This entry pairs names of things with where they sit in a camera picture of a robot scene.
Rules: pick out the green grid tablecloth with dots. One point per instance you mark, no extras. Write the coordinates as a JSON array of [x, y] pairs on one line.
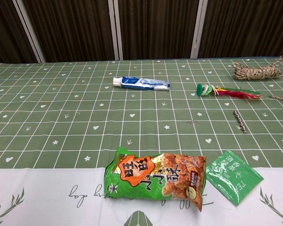
[[61, 117]]

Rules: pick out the colourful feather shuttlecock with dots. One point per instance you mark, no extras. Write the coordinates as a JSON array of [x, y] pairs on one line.
[[226, 92]]

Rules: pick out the white screen frame post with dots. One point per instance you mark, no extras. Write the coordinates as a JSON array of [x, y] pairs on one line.
[[198, 28], [115, 28], [29, 28]]

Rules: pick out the green tea packet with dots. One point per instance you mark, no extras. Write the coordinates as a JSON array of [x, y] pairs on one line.
[[233, 179]]

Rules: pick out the blue white toothpaste tube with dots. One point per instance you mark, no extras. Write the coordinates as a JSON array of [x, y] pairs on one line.
[[143, 83]]

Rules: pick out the orange green snack bag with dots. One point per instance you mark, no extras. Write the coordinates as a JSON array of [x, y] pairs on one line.
[[155, 179]]

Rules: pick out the dark ribbed screen panel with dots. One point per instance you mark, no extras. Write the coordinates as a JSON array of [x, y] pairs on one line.
[[245, 23], [155, 28], [2, 28], [73, 28]]

